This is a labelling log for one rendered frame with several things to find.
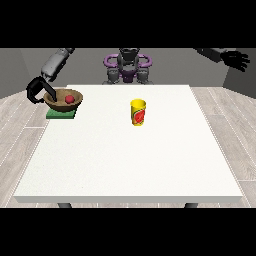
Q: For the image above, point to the brown wooden bowl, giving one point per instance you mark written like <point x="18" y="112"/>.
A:
<point x="65" y="101"/>

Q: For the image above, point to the small red ball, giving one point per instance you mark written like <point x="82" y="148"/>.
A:
<point x="69" y="99"/>

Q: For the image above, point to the green square pad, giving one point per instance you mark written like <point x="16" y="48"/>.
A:
<point x="60" y="114"/>

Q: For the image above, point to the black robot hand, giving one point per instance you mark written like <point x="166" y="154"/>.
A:
<point x="35" y="88"/>
<point x="235" y="60"/>

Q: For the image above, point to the grey robot trunk purple rings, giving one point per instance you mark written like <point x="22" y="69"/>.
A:
<point x="127" y="68"/>

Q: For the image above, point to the yellow cup with melon print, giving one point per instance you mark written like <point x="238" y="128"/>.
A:
<point x="138" y="112"/>

